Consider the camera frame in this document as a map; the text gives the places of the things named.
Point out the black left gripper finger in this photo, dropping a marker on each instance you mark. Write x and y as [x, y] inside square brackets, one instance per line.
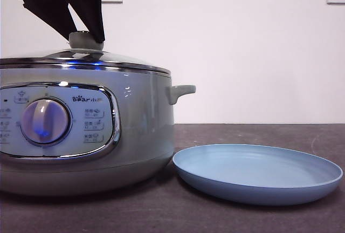
[45, 5]
[93, 9]

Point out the glass lid with grey knob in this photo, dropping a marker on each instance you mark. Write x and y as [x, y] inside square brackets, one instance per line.
[81, 40]

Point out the pale green electric steamer pot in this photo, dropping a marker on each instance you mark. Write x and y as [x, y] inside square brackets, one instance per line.
[145, 125]

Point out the blue round plate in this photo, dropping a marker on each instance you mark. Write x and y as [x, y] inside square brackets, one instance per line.
[253, 168]

